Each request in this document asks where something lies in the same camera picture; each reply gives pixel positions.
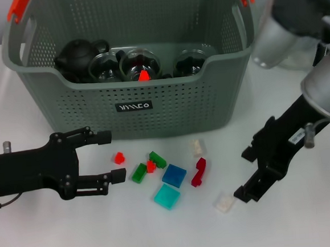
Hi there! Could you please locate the black clay teapot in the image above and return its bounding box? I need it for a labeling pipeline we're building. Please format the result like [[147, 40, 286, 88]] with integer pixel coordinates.
[[52, 36, 113, 78]]

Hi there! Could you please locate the small green building brick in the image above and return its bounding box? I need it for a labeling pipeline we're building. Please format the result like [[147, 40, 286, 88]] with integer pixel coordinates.
[[130, 162, 149, 185]]

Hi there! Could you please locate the dark red curved brick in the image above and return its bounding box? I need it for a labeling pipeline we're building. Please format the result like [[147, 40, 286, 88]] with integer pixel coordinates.
[[189, 156, 209, 188]]

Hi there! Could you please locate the small red building brick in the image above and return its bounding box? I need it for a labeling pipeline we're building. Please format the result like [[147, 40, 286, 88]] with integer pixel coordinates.
[[145, 160, 157, 174], [113, 151, 127, 165]]

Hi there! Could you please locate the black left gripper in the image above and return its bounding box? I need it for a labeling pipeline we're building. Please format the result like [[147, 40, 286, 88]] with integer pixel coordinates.
[[0, 123, 129, 205]]

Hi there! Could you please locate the blue square building plate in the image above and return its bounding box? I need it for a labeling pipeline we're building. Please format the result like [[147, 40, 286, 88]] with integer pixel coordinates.
[[160, 162, 189, 190]]

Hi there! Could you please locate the grey-green perforated storage bin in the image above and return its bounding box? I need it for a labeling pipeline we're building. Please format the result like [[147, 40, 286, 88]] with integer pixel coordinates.
[[0, 0, 269, 150]]

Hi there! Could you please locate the bright red slope brick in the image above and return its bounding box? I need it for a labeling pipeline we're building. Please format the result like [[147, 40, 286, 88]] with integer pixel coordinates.
[[137, 69, 151, 83]]

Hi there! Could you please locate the teal square building plate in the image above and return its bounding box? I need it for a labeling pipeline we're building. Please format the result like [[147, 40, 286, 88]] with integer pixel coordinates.
[[152, 182, 182, 212]]

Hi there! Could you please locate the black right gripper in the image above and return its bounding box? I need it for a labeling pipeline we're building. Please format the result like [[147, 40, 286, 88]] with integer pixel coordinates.
[[226, 93, 330, 204]]

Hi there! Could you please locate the long green building brick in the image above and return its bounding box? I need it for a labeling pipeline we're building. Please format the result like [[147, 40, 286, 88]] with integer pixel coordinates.
[[148, 150, 168, 170]]

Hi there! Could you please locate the cream long building brick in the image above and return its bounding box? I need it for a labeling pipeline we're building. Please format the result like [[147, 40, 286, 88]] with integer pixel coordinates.
[[189, 138, 207, 159]]

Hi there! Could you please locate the glass pitcher black lid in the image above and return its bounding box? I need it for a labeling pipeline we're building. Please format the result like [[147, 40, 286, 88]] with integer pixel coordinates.
[[269, 0, 330, 71]]

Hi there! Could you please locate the white two-stud building brick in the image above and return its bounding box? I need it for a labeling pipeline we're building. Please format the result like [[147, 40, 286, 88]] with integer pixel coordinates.
[[212, 191, 236, 215]]

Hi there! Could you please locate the grey left gripper cable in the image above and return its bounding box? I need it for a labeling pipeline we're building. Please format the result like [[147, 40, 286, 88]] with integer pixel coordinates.
[[0, 140, 21, 210]]

